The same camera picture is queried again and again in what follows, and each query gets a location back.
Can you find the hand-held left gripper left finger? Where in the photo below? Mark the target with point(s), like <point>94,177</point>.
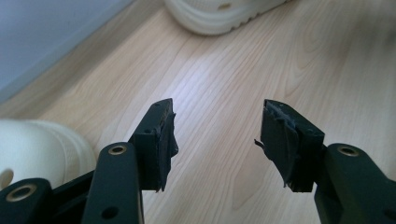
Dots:
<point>152,149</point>

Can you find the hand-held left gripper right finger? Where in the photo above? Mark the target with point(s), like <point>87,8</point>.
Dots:
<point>289,146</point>

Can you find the cream clog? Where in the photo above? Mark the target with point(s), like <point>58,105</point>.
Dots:
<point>40,149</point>
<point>202,18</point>

